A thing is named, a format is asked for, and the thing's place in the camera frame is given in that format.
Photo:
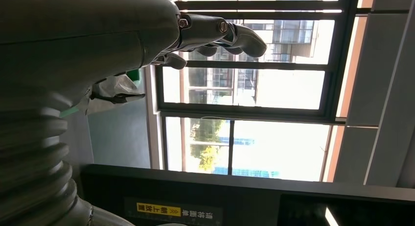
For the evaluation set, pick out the dark window frame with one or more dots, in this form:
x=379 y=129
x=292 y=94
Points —
x=246 y=114

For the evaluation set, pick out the green plastic crate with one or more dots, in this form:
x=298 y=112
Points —
x=134 y=76

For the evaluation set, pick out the yellow and black column label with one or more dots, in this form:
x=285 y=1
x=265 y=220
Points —
x=159 y=210

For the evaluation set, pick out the black scanner column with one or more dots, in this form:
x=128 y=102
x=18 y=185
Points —
x=243 y=192

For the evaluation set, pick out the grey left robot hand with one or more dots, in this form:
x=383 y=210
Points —
x=81 y=33

